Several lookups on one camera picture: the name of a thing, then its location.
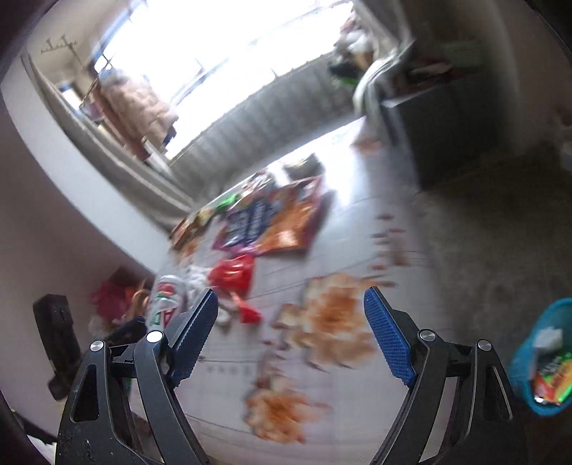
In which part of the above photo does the green red noodle bag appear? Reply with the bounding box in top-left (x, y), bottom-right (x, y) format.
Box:
top-left (532, 350), bottom-right (571, 405)

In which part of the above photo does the white crumpled tissue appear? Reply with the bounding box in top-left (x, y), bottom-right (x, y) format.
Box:
top-left (532, 327), bottom-right (563, 353)

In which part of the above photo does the white AD milk bottle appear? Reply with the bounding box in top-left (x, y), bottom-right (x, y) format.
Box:
top-left (146, 274), bottom-right (186, 331)

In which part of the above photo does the blue plastic basket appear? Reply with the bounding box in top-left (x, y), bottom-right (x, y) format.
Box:
top-left (507, 297), bottom-right (571, 417)

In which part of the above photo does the red plastic wrapper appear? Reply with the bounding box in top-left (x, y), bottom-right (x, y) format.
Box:
top-left (207, 255), bottom-right (263, 324)

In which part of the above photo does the green candy wrapper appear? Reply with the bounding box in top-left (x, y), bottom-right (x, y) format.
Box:
top-left (214, 193), bottom-right (241, 214)

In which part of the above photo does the purple orange snack bag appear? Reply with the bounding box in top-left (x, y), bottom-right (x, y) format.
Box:
top-left (213, 175), bottom-right (325, 256)

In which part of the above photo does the dark cabinet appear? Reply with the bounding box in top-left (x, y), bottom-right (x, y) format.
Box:
top-left (380, 72), bottom-right (499, 190)

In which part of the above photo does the grey curtain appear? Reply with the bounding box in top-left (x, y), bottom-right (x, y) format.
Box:
top-left (353, 39), bottom-right (416, 116)

